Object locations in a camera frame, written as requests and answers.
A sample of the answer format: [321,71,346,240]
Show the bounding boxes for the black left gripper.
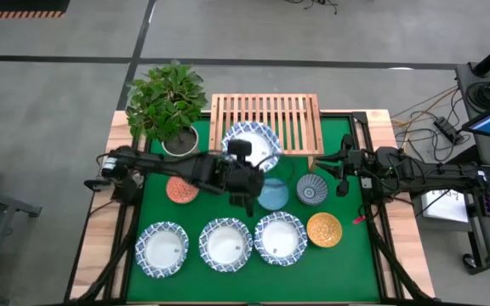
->
[223,161,269,198]

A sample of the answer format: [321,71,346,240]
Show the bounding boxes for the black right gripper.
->
[314,148,370,179]

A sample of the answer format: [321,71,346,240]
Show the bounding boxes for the light blue small bowl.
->
[256,177,291,213]

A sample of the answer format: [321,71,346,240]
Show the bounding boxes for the blue striped small bowl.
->
[295,173,329,207]

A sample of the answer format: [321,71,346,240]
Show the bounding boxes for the blue white patterned bowl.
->
[134,220,191,280]
[253,211,309,268]
[221,122,282,173]
[198,217,254,274]

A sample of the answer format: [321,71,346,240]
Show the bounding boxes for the yellow patterned small bowl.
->
[305,212,344,249]

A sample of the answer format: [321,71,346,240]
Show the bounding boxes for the orange patterned small bowl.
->
[166,176,200,205]

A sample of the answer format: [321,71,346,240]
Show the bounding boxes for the slatted wooden shelf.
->
[208,93,326,173]

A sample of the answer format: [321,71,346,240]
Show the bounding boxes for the left gripper black side block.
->
[231,193,258,218]

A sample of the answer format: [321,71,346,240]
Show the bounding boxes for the green table mat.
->
[125,117,381,303]

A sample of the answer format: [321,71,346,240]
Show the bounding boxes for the black power strip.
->
[433,116,463,145]

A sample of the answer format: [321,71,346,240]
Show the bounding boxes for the white paper sheet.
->
[421,189,470,224]

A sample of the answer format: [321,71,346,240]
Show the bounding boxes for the green potted plant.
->
[124,60,209,158]

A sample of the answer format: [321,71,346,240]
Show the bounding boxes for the black orange striped floor mat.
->
[0,0,71,20]

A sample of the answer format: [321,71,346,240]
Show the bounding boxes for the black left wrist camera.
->
[226,139,254,163]

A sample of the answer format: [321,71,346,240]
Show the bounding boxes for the black aluminium table frame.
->
[64,110,437,306]

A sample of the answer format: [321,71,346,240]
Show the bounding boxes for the yellow and black floor cables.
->
[391,87,461,162]

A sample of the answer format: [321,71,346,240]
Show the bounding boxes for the coiled black cable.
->
[465,80,490,112]

